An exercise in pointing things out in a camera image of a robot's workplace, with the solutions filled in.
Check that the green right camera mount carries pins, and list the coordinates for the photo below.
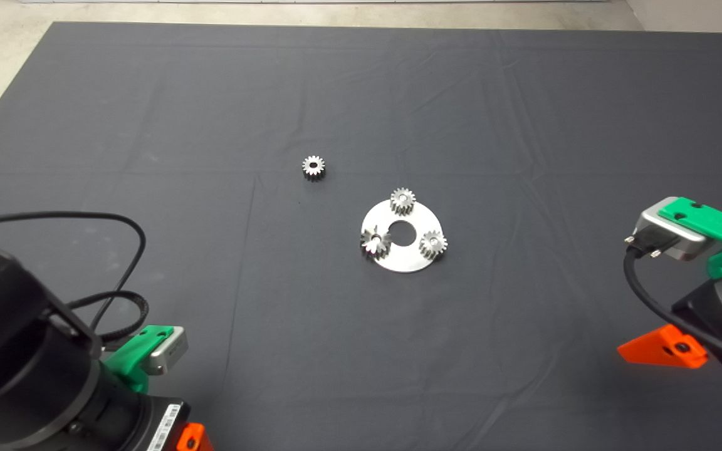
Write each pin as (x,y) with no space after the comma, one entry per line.
(721,232)

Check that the green left camera mount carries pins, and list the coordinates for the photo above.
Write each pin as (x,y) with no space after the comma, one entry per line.
(128,360)

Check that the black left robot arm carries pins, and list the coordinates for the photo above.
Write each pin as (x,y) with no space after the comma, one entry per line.
(16,351)

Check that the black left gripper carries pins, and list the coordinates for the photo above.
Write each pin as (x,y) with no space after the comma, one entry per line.
(160,426)

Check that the round metal plate with hole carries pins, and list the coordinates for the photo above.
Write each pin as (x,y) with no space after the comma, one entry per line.
(406,257)

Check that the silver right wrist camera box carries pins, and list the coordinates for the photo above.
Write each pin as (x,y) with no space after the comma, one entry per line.
(668,235)

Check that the larger steel gear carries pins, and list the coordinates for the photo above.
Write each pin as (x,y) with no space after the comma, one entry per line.
(375,242)

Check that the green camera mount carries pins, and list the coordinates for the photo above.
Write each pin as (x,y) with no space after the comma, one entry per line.
(721,232)
(128,360)

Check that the dark grey table cloth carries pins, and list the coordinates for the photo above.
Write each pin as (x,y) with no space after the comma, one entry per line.
(361,351)

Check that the small steel gear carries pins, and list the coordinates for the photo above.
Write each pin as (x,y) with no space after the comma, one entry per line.
(433,244)
(402,200)
(313,166)

